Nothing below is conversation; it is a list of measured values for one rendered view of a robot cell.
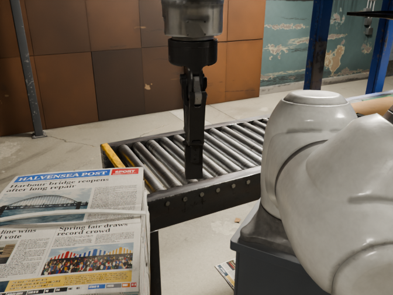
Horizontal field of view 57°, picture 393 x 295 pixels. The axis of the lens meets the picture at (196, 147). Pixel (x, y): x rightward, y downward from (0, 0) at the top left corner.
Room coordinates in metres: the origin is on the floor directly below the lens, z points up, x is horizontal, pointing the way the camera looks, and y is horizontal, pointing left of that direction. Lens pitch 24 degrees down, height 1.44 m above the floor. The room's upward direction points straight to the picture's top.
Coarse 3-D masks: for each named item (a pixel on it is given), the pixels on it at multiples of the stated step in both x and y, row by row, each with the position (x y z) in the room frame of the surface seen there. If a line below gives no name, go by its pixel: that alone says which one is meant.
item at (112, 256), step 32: (128, 224) 0.53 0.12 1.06; (0, 256) 0.44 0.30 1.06; (32, 256) 0.44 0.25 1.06; (64, 256) 0.44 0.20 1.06; (96, 256) 0.44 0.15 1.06; (128, 256) 0.44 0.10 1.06; (0, 288) 0.38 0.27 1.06; (32, 288) 0.38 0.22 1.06; (64, 288) 0.38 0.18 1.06; (96, 288) 0.38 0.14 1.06; (128, 288) 0.38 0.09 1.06
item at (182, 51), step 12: (168, 48) 0.56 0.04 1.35; (180, 48) 0.54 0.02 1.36; (192, 48) 0.53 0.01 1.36; (204, 48) 0.54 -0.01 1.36; (216, 48) 0.56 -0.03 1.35; (168, 60) 0.57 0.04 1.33; (180, 60) 0.54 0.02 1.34; (192, 60) 0.53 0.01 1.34; (204, 60) 0.54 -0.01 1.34; (216, 60) 0.56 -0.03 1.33; (192, 72) 0.53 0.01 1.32; (192, 84) 0.53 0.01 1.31
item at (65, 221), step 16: (80, 208) 0.58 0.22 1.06; (96, 208) 0.58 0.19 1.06; (112, 208) 0.58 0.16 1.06; (128, 208) 0.58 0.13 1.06; (0, 224) 0.53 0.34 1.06; (16, 224) 0.53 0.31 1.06; (32, 224) 0.53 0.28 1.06; (48, 224) 0.53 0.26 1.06; (64, 224) 0.53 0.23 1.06; (80, 224) 0.53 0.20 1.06; (96, 224) 0.53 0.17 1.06; (112, 224) 0.53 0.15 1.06; (144, 240) 0.59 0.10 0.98; (144, 256) 0.56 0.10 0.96
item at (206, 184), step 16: (224, 176) 1.19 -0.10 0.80; (240, 176) 1.19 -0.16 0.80; (256, 176) 1.21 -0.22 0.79; (160, 192) 1.08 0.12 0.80; (176, 192) 1.08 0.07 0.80; (192, 192) 1.09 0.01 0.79; (208, 192) 1.12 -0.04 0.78; (224, 192) 1.15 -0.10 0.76; (240, 192) 1.18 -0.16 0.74; (256, 192) 1.22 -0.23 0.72; (160, 208) 1.04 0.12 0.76; (176, 208) 1.06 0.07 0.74; (192, 208) 1.09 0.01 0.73; (208, 208) 1.12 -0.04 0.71; (224, 208) 1.15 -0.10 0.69; (160, 224) 1.04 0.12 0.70
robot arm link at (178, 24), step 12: (168, 0) 0.54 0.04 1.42; (180, 0) 0.53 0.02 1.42; (192, 0) 0.53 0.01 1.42; (204, 0) 0.53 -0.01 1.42; (216, 0) 0.54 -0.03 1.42; (168, 12) 0.54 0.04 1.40; (180, 12) 0.53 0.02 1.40; (192, 12) 0.53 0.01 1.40; (204, 12) 0.53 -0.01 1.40; (216, 12) 0.54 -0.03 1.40; (168, 24) 0.54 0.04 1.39; (180, 24) 0.53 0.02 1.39; (192, 24) 0.53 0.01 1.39; (204, 24) 0.53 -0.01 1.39; (216, 24) 0.54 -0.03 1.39; (180, 36) 0.53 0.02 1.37; (192, 36) 0.53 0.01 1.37; (204, 36) 0.53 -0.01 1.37
